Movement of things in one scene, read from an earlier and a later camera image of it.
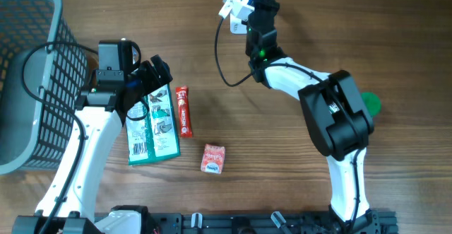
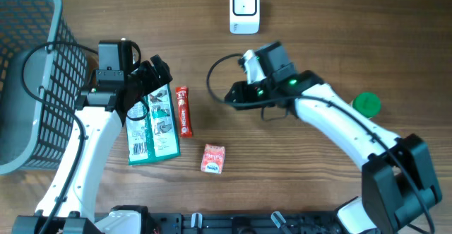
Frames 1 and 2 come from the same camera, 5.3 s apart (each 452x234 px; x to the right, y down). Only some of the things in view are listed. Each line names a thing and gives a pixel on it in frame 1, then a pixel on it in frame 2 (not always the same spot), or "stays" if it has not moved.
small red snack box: x=212 y=158 stays
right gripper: x=266 y=4 → x=244 y=97
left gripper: x=155 y=81 stays
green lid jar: x=373 y=102 stays
